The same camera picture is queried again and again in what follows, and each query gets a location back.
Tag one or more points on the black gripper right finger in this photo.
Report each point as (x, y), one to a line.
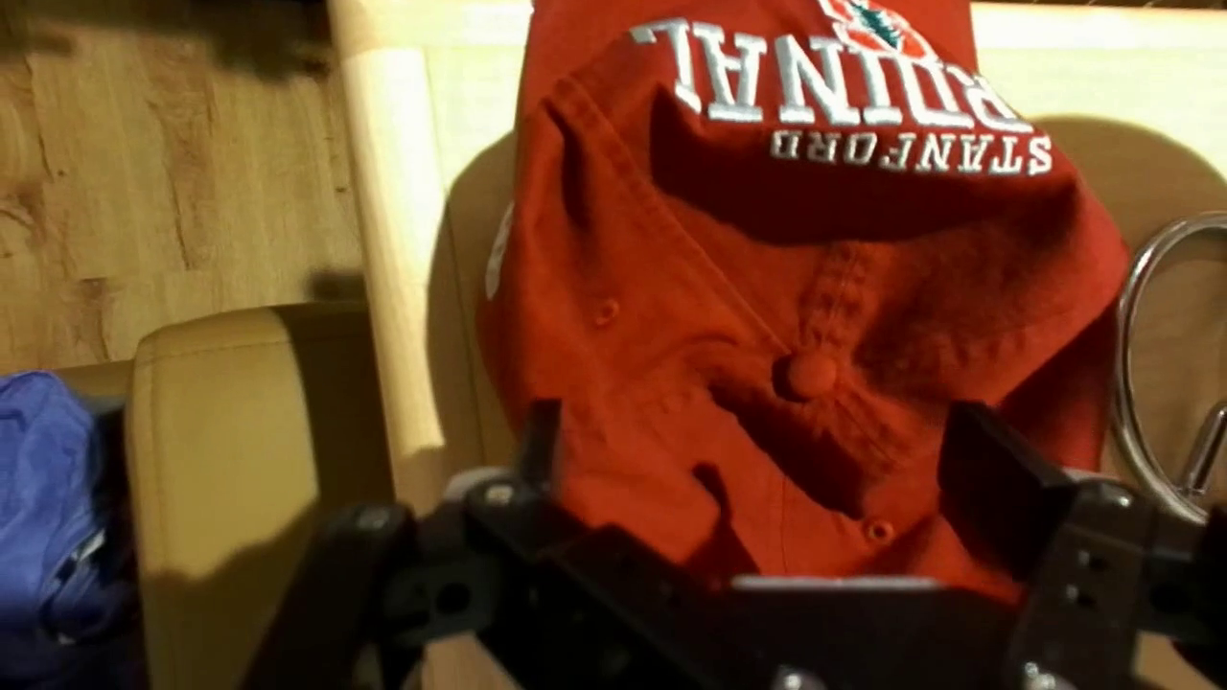
(1009, 494)

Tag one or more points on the red Stanford baseball cap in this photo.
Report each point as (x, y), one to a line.
(770, 321)

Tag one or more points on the light wooden chair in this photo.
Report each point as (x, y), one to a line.
(390, 256)

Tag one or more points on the brown armchair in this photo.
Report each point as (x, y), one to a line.
(218, 485)

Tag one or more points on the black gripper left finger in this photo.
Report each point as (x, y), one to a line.
(533, 456)

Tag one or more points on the blue cloth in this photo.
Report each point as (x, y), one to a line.
(53, 512)

